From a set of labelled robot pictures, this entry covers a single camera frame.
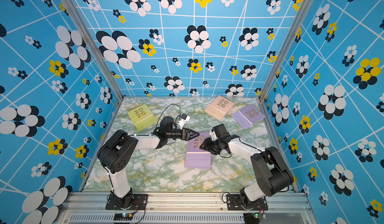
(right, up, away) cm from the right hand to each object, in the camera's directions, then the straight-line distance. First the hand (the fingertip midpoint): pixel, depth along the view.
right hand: (204, 147), depth 88 cm
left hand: (-3, +9, -3) cm, 10 cm away
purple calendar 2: (-5, -5, -2) cm, 7 cm away
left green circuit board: (-40, -30, -16) cm, 53 cm away
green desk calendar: (-44, +17, +19) cm, 51 cm away
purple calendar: (+34, +19, +20) cm, 43 cm away
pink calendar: (+13, +24, +23) cm, 36 cm away
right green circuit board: (+22, -28, -20) cm, 40 cm away
